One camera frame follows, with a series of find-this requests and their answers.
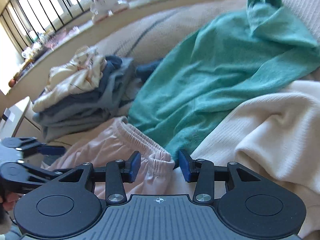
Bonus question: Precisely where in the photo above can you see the light pink pants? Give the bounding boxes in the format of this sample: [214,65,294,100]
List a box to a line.
[41,115,176,202]

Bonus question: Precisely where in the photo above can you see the teal green garment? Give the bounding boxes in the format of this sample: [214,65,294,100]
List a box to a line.
[129,0,319,158]

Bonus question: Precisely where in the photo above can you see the cream floral patterned garment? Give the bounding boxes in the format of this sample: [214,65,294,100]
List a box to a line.
[33,46,107,113]

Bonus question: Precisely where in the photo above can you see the folded blue-grey clothes stack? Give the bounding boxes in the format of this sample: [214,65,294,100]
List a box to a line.
[33,55,134,142]

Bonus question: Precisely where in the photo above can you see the person's left hand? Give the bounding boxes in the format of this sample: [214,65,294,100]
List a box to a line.
[1,192,20,212]

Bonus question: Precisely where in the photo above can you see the white bedside cabinet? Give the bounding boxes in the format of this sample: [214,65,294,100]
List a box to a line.
[1,97,44,142]

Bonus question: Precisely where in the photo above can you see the white ribbed sweater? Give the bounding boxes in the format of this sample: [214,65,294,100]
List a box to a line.
[191,81,319,239]

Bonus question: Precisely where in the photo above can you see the dark blue small cloth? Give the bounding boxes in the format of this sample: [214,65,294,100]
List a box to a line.
[135,59,163,83]

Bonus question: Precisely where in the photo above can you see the cream striped bed blanket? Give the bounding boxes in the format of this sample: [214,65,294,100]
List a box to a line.
[115,0,307,121]

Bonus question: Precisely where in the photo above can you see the clutter items on windowsill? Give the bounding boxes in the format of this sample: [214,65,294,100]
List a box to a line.
[8,26,80,88]

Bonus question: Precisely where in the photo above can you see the black window railing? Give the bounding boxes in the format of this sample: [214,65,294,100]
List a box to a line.
[1,0,91,53]

